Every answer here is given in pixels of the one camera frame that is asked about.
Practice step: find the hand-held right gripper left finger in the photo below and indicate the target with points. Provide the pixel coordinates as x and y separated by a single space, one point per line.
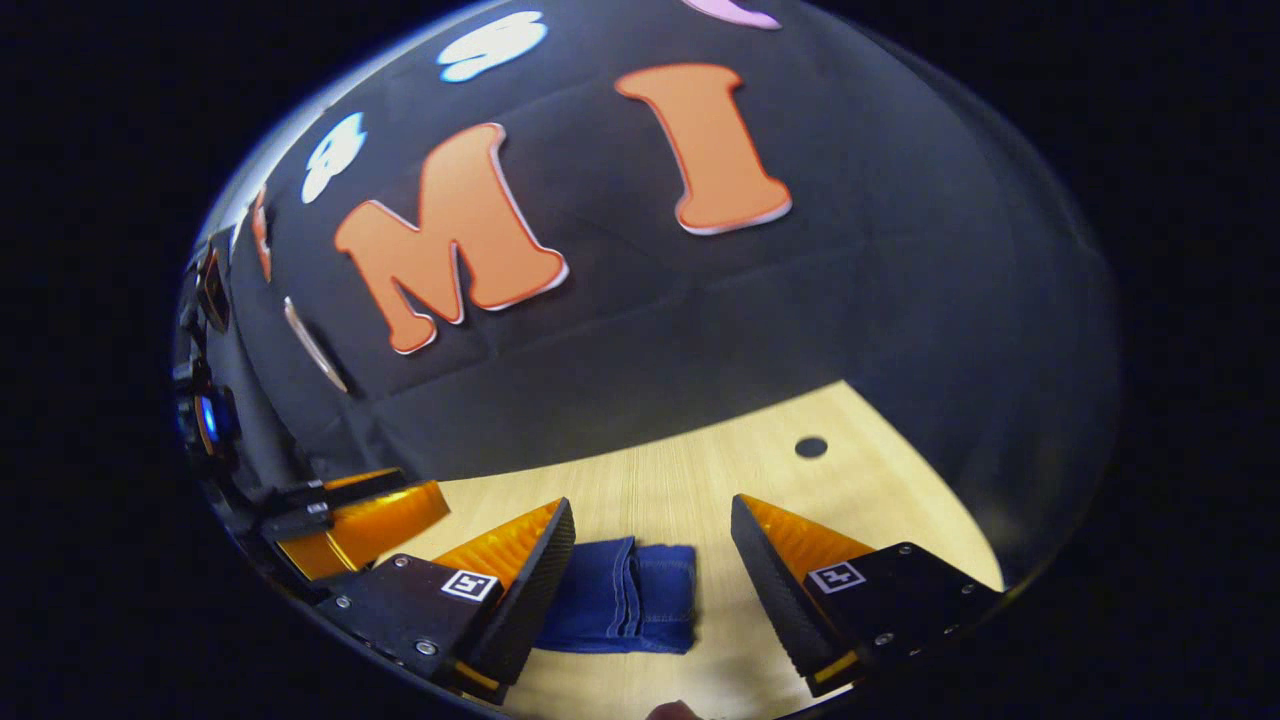
525 600

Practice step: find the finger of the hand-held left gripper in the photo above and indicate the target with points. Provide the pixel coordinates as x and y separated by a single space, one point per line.
340 490
370 525

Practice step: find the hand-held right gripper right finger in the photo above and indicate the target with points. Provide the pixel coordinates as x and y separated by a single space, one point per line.
775 590

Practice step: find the blue denim jeans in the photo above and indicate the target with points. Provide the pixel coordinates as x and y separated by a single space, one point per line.
620 600

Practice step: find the black backdrop cloth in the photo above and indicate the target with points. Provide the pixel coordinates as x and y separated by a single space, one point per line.
850 300

